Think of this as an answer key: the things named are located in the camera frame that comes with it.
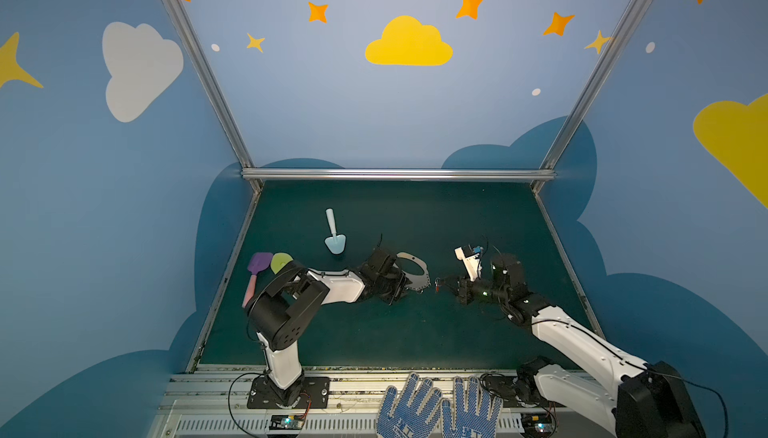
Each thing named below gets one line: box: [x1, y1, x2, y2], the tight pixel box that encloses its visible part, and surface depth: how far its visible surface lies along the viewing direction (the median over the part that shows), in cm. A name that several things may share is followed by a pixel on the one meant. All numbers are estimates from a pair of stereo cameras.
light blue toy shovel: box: [324, 208, 346, 255], surface depth 106 cm
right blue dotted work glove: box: [441, 376, 503, 438], surface depth 73 cm
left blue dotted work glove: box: [376, 372, 443, 438], surface depth 73 cm
